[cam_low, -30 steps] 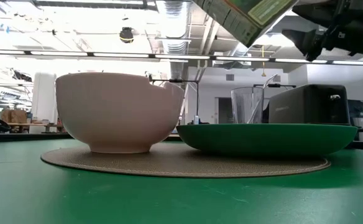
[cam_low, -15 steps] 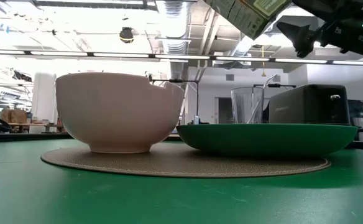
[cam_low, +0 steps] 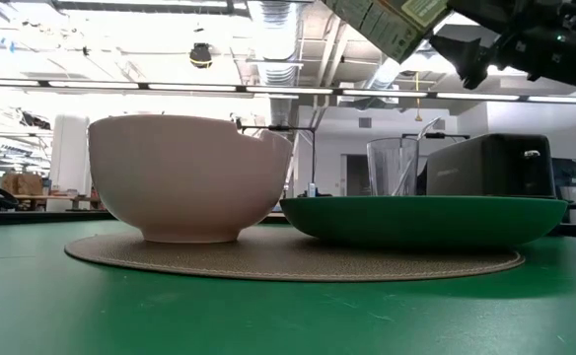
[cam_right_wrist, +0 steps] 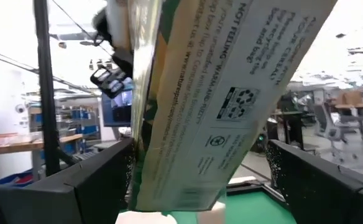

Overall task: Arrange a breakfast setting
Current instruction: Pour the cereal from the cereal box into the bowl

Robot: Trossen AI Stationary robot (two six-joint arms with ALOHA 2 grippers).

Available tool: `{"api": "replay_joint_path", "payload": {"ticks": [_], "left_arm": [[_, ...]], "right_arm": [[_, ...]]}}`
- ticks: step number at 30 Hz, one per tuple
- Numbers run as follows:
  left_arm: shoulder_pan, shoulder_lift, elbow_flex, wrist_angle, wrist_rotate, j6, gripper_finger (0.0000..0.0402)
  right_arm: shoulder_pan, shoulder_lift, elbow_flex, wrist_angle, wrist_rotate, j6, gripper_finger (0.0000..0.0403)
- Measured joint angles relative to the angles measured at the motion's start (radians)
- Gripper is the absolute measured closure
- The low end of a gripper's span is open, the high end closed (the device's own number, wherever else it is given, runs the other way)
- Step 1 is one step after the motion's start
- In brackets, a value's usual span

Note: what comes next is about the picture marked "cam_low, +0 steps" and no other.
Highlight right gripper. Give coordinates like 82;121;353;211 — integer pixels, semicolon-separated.
428;0;576;106

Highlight cereal box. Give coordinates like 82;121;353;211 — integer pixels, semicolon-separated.
320;0;455;64

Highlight black toaster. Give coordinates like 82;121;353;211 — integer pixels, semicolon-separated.
418;132;558;199

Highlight clear drinking glass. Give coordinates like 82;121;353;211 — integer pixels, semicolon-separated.
365;136;420;197

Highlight long ceiling light strip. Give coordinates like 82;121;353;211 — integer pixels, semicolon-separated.
0;77;576;105

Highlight green round plate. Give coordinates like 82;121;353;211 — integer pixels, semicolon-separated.
279;195;569;249

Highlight black pole stand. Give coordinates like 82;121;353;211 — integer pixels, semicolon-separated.
236;115;320;198

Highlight black ceiling-hung device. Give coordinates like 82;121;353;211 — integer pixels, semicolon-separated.
188;42;214;69

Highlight tan round placemat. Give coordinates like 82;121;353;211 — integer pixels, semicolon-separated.
63;224;526;283

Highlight white bowl with cereal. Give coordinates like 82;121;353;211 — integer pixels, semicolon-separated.
87;113;294;245

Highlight white column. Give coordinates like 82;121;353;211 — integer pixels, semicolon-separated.
50;113;92;212

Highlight cardboard boxes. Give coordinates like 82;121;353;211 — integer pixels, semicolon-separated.
0;172;45;197

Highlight silver ventilation duct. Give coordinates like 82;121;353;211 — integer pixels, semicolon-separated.
246;0;305;127

